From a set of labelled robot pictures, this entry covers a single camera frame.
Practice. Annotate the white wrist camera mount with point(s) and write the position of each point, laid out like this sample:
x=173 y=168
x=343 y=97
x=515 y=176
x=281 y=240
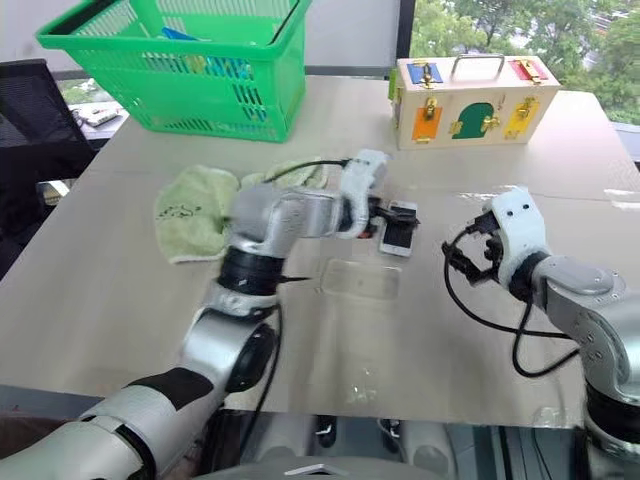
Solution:
x=520 y=230
x=362 y=175

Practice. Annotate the grey robot torso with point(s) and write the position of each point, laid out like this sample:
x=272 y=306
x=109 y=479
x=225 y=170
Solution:
x=310 y=470

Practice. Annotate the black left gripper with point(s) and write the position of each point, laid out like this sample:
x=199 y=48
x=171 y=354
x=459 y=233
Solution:
x=376 y=216

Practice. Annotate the blue packet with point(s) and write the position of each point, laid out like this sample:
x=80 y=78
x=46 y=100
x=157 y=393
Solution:
x=177 y=35

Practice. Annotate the light green towel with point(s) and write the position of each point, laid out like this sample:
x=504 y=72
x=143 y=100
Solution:
x=195 y=215

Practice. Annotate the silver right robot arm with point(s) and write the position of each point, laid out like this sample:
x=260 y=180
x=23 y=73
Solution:
x=575 y=285

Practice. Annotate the green plastic shopping basket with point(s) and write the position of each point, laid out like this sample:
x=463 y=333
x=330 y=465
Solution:
x=150 y=46

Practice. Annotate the black window frame post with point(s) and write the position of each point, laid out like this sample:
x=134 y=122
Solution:
x=406 y=30

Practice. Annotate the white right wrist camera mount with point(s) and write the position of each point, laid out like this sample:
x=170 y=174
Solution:
x=520 y=230

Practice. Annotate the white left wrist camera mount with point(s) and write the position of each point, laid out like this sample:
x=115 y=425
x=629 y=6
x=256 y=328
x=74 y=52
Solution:
x=362 y=175

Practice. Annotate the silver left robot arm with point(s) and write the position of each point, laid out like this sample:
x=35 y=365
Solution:
x=300 y=210

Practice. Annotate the white device on desk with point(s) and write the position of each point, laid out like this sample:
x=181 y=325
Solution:
x=97 y=115

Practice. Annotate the wooden lock box toy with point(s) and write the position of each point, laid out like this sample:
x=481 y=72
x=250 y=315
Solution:
x=475 y=100

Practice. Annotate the white smartphone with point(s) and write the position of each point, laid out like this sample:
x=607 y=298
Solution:
x=397 y=242

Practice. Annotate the black mesh office chair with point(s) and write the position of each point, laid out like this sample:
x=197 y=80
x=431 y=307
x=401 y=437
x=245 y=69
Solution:
x=30 y=125

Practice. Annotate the dark rounded shape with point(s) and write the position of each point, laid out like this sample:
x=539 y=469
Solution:
x=326 y=432
x=390 y=431

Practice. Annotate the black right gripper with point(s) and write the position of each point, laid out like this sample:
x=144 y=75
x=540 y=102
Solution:
x=494 y=246

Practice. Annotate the clear plastic phone case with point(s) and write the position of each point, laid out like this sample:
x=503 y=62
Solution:
x=360 y=280

